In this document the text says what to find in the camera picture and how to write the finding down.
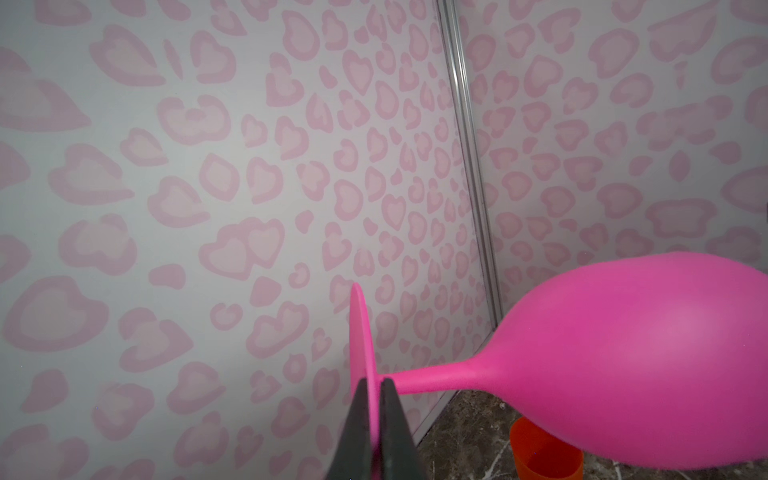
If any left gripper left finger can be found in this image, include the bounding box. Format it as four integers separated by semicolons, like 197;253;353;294
325;378;372;480

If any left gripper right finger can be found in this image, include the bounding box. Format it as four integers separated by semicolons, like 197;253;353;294
379;378;427;480

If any red wine glass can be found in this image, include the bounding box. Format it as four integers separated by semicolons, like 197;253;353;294
510;418;584;480

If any magenta wine glass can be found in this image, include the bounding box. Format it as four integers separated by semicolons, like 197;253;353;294
349;251;768;471

